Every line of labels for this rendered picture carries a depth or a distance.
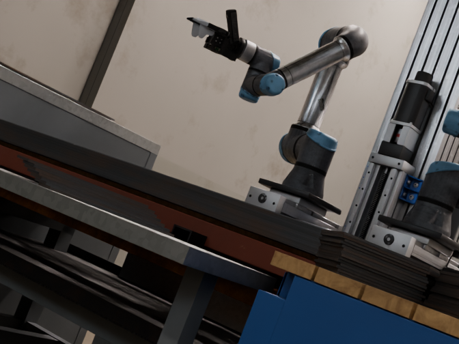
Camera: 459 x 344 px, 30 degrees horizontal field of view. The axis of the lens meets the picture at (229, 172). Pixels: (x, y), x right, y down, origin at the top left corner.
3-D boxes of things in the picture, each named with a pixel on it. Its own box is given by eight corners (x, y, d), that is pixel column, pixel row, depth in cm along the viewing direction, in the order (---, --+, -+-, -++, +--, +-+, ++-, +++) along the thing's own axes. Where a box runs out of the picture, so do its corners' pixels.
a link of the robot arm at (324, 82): (289, 159, 303) (343, 18, 308) (270, 157, 317) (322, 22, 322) (316, 171, 308) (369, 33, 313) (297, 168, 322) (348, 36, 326)
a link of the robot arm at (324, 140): (305, 162, 292) (320, 125, 294) (287, 160, 305) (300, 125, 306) (333, 175, 297) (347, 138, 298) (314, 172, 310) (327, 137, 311)
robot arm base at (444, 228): (414, 231, 278) (424, 203, 279) (455, 244, 268) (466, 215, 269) (393, 219, 267) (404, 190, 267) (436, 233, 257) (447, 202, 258)
